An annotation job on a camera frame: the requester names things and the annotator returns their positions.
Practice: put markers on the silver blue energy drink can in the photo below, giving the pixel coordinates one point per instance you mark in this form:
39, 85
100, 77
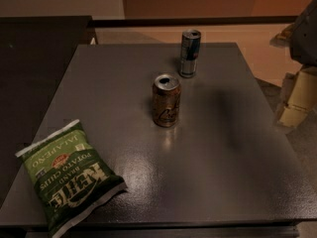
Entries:
190, 46

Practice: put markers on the dark side cabinet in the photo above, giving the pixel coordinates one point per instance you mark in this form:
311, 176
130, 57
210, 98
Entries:
34, 55

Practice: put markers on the orange soda can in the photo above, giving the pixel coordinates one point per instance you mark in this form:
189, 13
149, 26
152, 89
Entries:
166, 100

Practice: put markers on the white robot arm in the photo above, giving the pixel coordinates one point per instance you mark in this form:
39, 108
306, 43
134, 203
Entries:
301, 37

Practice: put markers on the green jalapeno chip bag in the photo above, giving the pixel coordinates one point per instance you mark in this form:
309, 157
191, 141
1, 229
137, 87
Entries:
69, 177

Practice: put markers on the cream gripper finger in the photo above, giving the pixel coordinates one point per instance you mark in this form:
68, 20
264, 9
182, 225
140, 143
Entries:
298, 96

